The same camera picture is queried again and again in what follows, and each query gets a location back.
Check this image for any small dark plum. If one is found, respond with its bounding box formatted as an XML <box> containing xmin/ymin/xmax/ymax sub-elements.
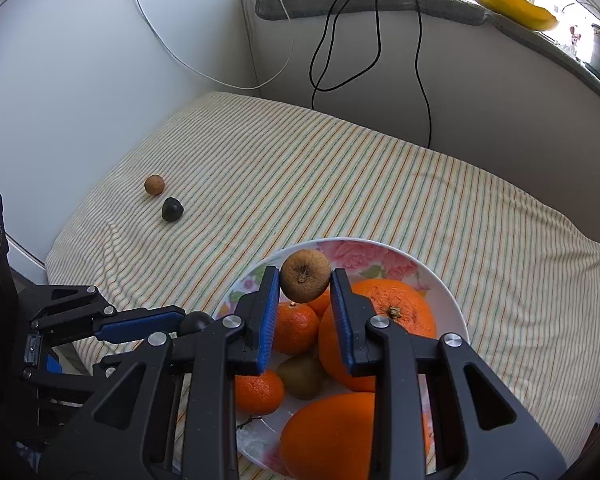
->
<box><xmin>176</xmin><ymin>311</ymin><xmax>213</xmax><ymax>337</ymax></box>

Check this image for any medium orange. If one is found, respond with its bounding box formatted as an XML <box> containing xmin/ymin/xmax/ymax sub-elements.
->
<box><xmin>278</xmin><ymin>391</ymin><xmax>432</xmax><ymax>480</ymax></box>

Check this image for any large orange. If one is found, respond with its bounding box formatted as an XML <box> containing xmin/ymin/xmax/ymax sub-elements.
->
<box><xmin>318</xmin><ymin>269</ymin><xmax>437</xmax><ymax>392</ymax></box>

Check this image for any mandarin with stem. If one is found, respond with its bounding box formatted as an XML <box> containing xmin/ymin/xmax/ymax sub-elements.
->
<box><xmin>234</xmin><ymin>370</ymin><xmax>285</xmax><ymax>416</ymax></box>

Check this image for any small brown round fruit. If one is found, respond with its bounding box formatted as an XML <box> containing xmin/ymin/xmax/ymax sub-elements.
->
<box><xmin>144</xmin><ymin>174</ymin><xmax>166</xmax><ymax>196</ymax></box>

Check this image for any small mandarin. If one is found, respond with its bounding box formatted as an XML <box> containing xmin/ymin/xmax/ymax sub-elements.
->
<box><xmin>306</xmin><ymin>288</ymin><xmax>330</xmax><ymax>320</ymax></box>

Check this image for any mandarin orange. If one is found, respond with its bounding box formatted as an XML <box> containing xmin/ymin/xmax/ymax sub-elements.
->
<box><xmin>273</xmin><ymin>302</ymin><xmax>320</xmax><ymax>356</ymax></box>

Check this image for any small brown kiwi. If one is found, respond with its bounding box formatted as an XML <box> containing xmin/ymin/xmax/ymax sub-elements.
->
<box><xmin>279</xmin><ymin>249</ymin><xmax>332</xmax><ymax>304</ymax></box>

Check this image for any green kiwi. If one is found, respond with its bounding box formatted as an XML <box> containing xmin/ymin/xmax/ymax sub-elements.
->
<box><xmin>276</xmin><ymin>354</ymin><xmax>327</xmax><ymax>401</ymax></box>

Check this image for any floral white plate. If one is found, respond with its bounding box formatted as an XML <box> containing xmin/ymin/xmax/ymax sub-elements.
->
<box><xmin>212</xmin><ymin>237</ymin><xmax>468</xmax><ymax>476</ymax></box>

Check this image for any striped tablecloth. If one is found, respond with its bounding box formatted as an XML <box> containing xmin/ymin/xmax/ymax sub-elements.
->
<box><xmin>45</xmin><ymin>92</ymin><xmax>600</xmax><ymax>463</ymax></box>

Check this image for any grey windowsill mat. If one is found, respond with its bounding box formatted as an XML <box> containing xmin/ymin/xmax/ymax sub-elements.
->
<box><xmin>254</xmin><ymin>0</ymin><xmax>600</xmax><ymax>97</ymax></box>

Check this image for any yellow bowl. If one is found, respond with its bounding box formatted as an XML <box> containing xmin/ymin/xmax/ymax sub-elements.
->
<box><xmin>475</xmin><ymin>0</ymin><xmax>558</xmax><ymax>32</ymax></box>

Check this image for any black cable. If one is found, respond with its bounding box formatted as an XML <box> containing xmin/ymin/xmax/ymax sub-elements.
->
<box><xmin>412</xmin><ymin>0</ymin><xmax>434</xmax><ymax>149</ymax></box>
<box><xmin>308</xmin><ymin>0</ymin><xmax>385</xmax><ymax>111</ymax></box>

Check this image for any white cable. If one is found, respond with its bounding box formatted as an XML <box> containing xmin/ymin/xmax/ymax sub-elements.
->
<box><xmin>113</xmin><ymin>0</ymin><xmax>296</xmax><ymax>92</ymax></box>

